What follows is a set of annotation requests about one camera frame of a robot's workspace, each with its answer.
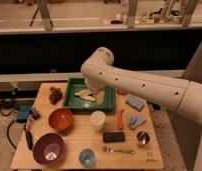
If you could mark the black rectangular block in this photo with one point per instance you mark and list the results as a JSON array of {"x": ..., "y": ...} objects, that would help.
[{"x": 113, "y": 137}]

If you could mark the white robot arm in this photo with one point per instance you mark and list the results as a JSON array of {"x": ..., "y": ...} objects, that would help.
[{"x": 178, "y": 95}]

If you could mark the green plastic tray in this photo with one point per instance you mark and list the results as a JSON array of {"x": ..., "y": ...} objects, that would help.
[{"x": 77, "y": 104}]

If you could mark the red bowl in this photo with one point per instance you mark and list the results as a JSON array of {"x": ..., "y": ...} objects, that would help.
[{"x": 61, "y": 119}]

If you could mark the silver fork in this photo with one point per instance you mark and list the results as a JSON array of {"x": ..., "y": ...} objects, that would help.
[{"x": 110, "y": 150}]

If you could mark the blue power box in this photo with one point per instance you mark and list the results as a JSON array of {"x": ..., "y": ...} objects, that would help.
[{"x": 23, "y": 113}]

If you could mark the white paper cup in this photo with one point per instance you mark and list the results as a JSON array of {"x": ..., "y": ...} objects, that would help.
[{"x": 97, "y": 119}]

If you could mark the purple bowl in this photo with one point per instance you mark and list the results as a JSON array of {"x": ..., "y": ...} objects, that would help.
[{"x": 48, "y": 149}]

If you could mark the wooden table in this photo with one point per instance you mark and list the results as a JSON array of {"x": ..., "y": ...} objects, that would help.
[{"x": 82, "y": 135}]

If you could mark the blue grey cloth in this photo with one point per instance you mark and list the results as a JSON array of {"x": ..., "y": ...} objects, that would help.
[{"x": 136, "y": 121}]

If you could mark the dark red grape bunch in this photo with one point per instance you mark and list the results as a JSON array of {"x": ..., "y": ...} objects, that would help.
[{"x": 55, "y": 95}]

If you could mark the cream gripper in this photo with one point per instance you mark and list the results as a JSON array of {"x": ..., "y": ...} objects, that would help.
[{"x": 99, "y": 96}]

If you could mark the orange carrot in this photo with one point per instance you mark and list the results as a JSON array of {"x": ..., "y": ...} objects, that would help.
[{"x": 120, "y": 120}]

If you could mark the black handled tool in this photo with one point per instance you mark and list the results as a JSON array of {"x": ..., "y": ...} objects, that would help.
[{"x": 28, "y": 135}]

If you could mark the orange fruit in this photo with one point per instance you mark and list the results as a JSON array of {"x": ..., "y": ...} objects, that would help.
[{"x": 120, "y": 92}]

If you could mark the small blue cup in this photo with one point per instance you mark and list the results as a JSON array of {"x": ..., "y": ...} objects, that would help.
[{"x": 87, "y": 157}]

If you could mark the small metal cup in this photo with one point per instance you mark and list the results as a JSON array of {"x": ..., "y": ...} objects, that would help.
[{"x": 143, "y": 138}]

